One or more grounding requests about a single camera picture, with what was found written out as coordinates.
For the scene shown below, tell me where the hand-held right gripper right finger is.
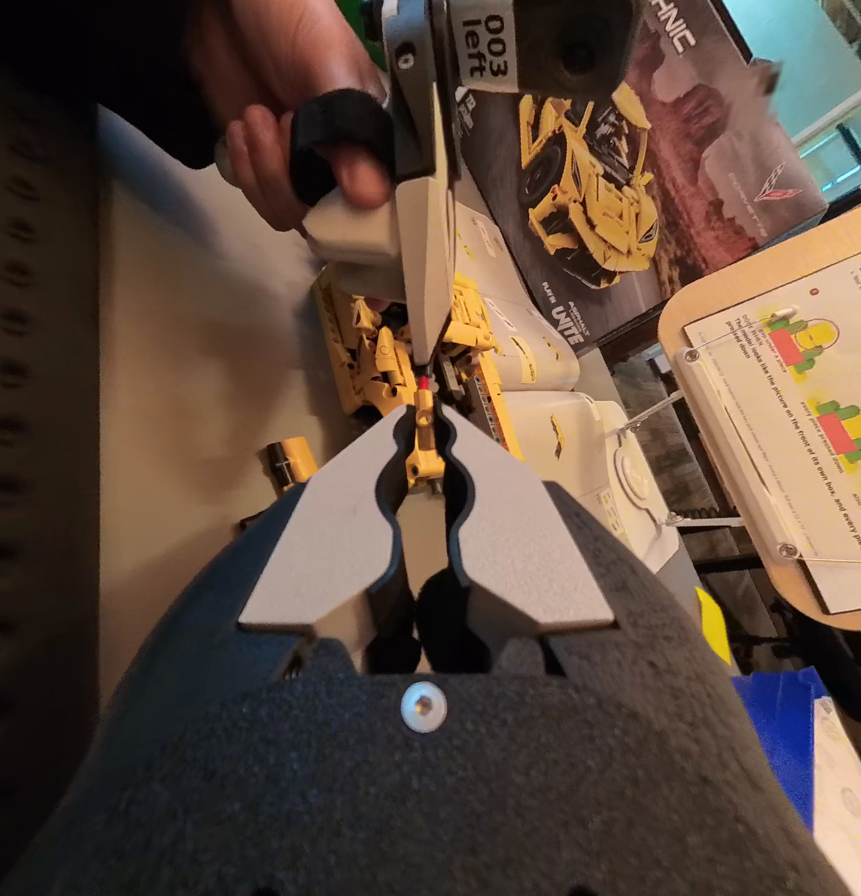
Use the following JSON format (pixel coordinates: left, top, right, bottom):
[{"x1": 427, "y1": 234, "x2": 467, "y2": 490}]
[{"x1": 439, "y1": 405, "x2": 615, "y2": 674}]

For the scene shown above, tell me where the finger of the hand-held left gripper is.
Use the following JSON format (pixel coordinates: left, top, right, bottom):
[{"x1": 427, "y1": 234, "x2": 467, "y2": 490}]
[{"x1": 396, "y1": 83, "x2": 462, "y2": 370}]

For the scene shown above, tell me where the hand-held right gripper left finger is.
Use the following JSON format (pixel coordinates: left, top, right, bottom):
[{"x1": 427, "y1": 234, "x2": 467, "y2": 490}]
[{"x1": 237, "y1": 406, "x2": 412, "y2": 674}]

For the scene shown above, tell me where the yellow toy connector assembly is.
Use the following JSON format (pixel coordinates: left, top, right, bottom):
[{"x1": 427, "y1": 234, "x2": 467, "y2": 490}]
[{"x1": 405, "y1": 388, "x2": 447, "y2": 489}]

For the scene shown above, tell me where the person's left forearm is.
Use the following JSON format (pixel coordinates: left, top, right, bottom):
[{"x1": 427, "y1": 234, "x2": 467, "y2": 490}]
[{"x1": 0, "y1": 0, "x2": 226, "y2": 174}]

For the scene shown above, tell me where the grey desk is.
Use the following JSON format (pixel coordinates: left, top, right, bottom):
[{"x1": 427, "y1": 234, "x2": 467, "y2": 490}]
[{"x1": 98, "y1": 105, "x2": 685, "y2": 702}]

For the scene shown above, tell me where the person's left hand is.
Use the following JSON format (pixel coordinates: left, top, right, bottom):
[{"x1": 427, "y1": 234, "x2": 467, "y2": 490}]
[{"x1": 189, "y1": 0, "x2": 396, "y2": 233}]

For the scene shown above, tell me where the yellow toy panel piece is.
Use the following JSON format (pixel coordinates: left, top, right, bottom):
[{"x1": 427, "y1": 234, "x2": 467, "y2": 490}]
[{"x1": 265, "y1": 437, "x2": 319, "y2": 489}]

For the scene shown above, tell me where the yellow toy car model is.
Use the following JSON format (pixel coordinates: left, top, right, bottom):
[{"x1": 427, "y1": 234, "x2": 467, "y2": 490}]
[{"x1": 311, "y1": 269, "x2": 527, "y2": 464}]

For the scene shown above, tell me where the toy car set box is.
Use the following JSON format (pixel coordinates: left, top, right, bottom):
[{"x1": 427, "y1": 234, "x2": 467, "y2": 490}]
[{"x1": 458, "y1": 0, "x2": 832, "y2": 352}]

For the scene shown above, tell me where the yellow sticky note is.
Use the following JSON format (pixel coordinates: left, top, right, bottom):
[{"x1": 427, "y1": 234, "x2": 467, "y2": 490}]
[{"x1": 694, "y1": 586, "x2": 733, "y2": 667}]

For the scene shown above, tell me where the blue plastic bin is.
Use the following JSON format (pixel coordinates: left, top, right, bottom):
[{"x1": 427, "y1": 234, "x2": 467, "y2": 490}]
[{"x1": 730, "y1": 664, "x2": 835, "y2": 835}]

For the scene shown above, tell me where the wooden instruction board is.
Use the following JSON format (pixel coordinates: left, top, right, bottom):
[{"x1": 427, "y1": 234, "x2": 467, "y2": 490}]
[{"x1": 657, "y1": 199, "x2": 861, "y2": 632}]

